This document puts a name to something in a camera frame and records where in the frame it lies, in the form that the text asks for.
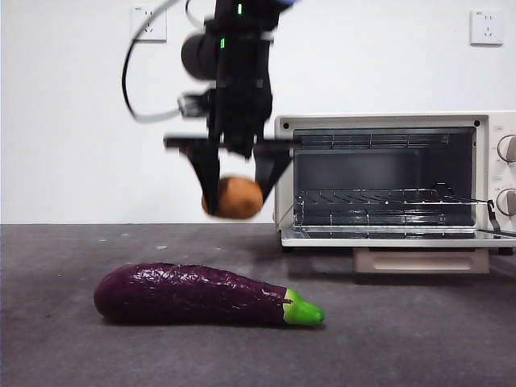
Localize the brown potato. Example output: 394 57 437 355
201 176 264 220

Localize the glass oven door with handle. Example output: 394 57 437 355
280 227 516 276

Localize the cream Toshiba toaster oven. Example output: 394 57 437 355
273 111 516 256

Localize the cream oven control knob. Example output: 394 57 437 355
496 135 516 163
494 189 516 215

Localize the purple eggplant with green stem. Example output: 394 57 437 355
94 262 326 329

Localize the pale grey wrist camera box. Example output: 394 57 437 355
177 91 207 119

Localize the metal wire oven rack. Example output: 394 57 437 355
295 182 495 215

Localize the white wall power socket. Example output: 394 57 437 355
469 10 505 47
130 5 168 44

